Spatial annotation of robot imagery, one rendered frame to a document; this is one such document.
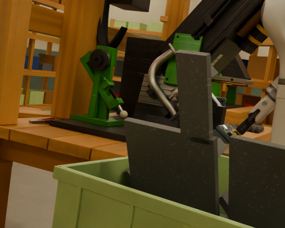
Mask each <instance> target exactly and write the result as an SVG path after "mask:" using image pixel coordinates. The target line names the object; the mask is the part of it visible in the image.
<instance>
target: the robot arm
mask: <svg viewBox="0 0 285 228"><path fill-rule="evenodd" d="M261 21H262V24H263V27H264V29H265V31H266V33H267V34H268V36H269V38H270V39H271V41H272V42H273V44H274V46H275V48H276V50H277V53H278V56H279V61H280V71H279V76H278V77H277V78H276V79H275V80H274V81H273V82H272V83H271V84H270V85H269V86H268V87H267V88H266V90H267V91H265V93H266V95H265V96H264V97H263V98H262V99H261V100H260V101H259V102H258V103H257V104H256V105H255V106H254V107H253V108H252V109H251V110H250V112H249V113H248V117H247V118H246V120H245V121H244V122H242V123H241V124H240V125H239V126H238V127H237V128H236V130H237V131H238V132H239V133H240V134H241V135H243V134H244V133H245V132H246V131H247V130H248V129H249V128H250V127H251V126H252V125H253V124H254V123H256V124H259V123H261V122H262V121H263V120H264V119H265V118H266V117H267V116H268V115H269V114H270V113H271V112H272V111H273V110H274V115H273V122H272V129H271V138H270V142H271V143H276V144H281V145H285V0H265V1H264V2H263V5H262V9H261Z"/></svg>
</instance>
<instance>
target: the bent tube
mask: <svg viewBox="0 0 285 228"><path fill-rule="evenodd" d="M169 46H170V47H171V48H170V49H169V50H167V51H166V52H165V53H163V54H162V55H161V56H159V57H158V58H157V59H156V60H155V61H154V62H153V63H152V64H151V66H150V68H149V71H148V76H147V79H148V83H149V86H150V88H151V90H152V91H153V92H154V94H155V95H156V96H157V98H158V99H159V100H160V102H161V103H162V104H163V106H164V107H165V108H166V110H167V111H168V113H169V114H170V115H171V116H173V115H175V114H176V113H177V112H178V111H177V110H176V109H175V107H174V106H173V105H172V103H171V102H170V101H169V100H168V99H167V97H166V95H165V94H164V93H163V91H162V90H161V89H160V87H159V86H158V85H157V83H156V79H155V75H156V71H157V69H158V67H159V66H160V65H161V64H163V63H164V62H165V61H167V60H168V59H170V58H171V57H172V56H174V55H175V52H176V50H175V49H174V47H173V46H172V45H171V44H170V43H169Z"/></svg>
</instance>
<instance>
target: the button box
mask: <svg viewBox="0 0 285 228"><path fill-rule="evenodd" d="M224 125H225V126H226V125H228V124H224ZM222 126H223V125H222ZM228 126H229V125H228ZM223 127H224V126H223ZM226 127H227V126H226ZM224 128H225V127H224ZM230 131H235V130H234V129H233V128H231V127H230V126H229V128H228V127H227V129H226V128H225V129H223V128H222V127H221V125H218V126H217V127H216V128H215V129H214V130H213V136H216V137H217V138H221V140H222V141H223V142H224V143H225V144H229V137H230V135H229V134H228V132H230Z"/></svg>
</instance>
